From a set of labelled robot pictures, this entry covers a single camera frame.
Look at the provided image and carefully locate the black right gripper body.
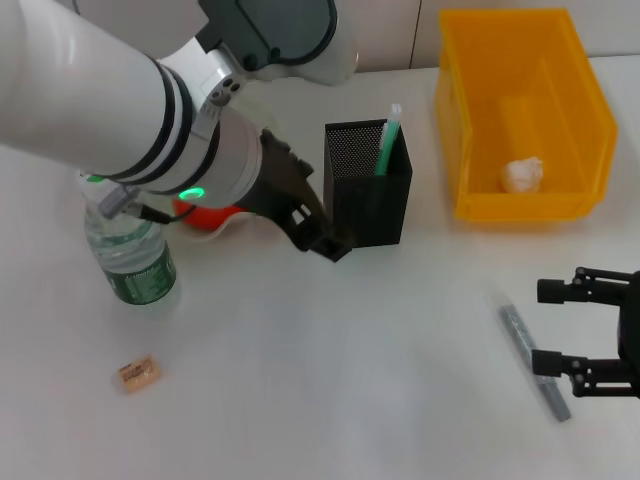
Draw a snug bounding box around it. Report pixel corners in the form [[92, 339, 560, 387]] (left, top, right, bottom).
[[617, 269, 640, 401]]

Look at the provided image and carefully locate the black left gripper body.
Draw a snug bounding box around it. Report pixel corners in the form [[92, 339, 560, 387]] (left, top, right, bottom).
[[242, 128, 327, 252]]

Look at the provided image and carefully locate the orange fruit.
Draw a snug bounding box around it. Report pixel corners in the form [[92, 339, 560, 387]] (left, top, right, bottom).
[[172, 198, 237, 234]]

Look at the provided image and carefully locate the green utility knife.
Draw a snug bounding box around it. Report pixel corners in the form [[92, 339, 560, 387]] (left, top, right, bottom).
[[373, 103, 404, 177]]

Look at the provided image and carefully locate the white paper ball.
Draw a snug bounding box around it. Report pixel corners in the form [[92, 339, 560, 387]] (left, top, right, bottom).
[[499, 156, 545, 194]]

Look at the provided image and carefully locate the clear green-label water bottle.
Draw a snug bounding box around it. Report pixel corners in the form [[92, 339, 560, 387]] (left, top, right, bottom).
[[79, 172, 182, 307]]

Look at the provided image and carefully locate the small tan eraser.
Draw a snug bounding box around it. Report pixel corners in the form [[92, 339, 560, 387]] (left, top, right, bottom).
[[118, 353, 162, 395]]

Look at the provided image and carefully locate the grey marker pen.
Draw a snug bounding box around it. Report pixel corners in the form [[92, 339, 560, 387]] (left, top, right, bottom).
[[497, 305, 573, 423]]

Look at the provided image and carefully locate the black mesh pen holder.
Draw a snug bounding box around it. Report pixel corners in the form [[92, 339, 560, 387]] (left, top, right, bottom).
[[322, 117, 414, 251]]

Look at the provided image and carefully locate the yellow plastic bin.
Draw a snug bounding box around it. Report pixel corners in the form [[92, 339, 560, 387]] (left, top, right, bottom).
[[432, 7, 620, 221]]

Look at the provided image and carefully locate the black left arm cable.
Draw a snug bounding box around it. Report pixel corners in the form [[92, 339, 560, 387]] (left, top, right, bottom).
[[97, 184, 195, 225]]

